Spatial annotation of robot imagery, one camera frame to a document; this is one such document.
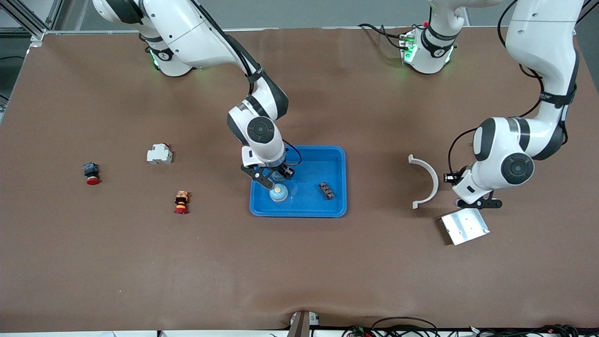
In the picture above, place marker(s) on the paper table cover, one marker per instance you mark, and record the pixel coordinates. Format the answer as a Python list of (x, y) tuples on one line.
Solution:
[(299, 271)]

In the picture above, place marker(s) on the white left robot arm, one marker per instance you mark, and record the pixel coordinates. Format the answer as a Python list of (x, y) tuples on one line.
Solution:
[(538, 47)]

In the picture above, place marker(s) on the white circuit breaker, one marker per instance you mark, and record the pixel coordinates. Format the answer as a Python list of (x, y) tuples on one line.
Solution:
[(159, 155)]

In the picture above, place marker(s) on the blue call bell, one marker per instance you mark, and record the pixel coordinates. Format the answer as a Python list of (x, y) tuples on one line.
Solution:
[(279, 178), (278, 195)]

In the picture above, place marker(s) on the aluminium frame post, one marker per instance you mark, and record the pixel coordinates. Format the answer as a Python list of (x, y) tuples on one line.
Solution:
[(590, 8), (37, 35)]

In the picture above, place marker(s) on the black terminal block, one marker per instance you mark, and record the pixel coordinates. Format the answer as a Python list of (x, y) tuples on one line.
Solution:
[(326, 190)]

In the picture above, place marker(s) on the silver metal plate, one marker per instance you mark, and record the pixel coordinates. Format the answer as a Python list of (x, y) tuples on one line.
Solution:
[(465, 229)]

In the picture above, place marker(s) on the orange red button switch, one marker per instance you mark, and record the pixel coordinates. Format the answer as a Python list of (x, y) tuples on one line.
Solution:
[(181, 201)]

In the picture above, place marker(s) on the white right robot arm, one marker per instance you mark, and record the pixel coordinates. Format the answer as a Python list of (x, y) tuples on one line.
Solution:
[(187, 32)]

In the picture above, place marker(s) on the black red push button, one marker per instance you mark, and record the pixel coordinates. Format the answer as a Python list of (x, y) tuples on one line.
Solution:
[(91, 169)]

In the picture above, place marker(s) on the white curved bracket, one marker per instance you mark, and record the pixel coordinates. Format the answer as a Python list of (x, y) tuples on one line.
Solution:
[(436, 181)]

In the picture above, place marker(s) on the blue plastic tray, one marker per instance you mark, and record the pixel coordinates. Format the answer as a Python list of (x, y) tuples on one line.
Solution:
[(318, 164)]

